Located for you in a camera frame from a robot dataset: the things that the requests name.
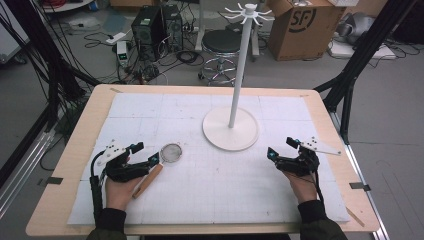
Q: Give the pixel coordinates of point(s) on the white round table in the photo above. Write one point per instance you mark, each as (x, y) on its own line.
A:
(66, 5)

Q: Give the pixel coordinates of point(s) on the grey bag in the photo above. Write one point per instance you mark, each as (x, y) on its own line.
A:
(356, 26)

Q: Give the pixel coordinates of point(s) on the white device with green display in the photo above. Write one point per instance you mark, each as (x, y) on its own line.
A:
(122, 53)

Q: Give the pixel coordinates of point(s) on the thin wooden stick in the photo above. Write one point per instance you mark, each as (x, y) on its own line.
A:
(355, 217)

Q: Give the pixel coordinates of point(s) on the white gridded table mat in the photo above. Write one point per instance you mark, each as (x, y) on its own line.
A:
(206, 186)

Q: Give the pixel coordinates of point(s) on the white hook stand rack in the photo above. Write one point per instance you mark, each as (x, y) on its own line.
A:
(230, 131)

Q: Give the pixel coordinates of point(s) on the white flat board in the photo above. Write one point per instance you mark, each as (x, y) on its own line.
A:
(360, 50)

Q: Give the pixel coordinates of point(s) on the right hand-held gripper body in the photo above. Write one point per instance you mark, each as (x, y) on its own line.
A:
(300, 165)

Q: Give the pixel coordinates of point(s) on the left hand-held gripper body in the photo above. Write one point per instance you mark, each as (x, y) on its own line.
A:
(128, 170)

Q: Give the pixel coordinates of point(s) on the person's right hand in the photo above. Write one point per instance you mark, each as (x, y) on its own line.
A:
(305, 188)

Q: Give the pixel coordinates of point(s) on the black tape strip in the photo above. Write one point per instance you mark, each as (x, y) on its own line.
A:
(360, 186)
(54, 180)

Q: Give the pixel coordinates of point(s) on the black metal frame stand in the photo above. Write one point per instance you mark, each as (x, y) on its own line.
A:
(53, 66)
(363, 50)

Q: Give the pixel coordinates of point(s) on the cardboard box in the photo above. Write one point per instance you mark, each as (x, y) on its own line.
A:
(300, 33)

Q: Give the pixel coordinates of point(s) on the white power strip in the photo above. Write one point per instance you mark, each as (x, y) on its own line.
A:
(116, 38)

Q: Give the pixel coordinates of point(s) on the person's left hand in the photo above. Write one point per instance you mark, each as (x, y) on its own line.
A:
(118, 195)

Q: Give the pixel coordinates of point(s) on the black round stool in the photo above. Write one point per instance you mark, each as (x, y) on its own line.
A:
(220, 41)

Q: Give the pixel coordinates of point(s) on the aluminium rail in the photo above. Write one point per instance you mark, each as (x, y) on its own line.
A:
(363, 173)
(23, 173)

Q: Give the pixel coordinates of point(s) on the large black computer tower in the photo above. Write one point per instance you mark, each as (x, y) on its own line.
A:
(146, 31)

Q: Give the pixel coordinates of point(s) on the slim black computer tower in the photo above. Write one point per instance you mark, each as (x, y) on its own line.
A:
(173, 26)

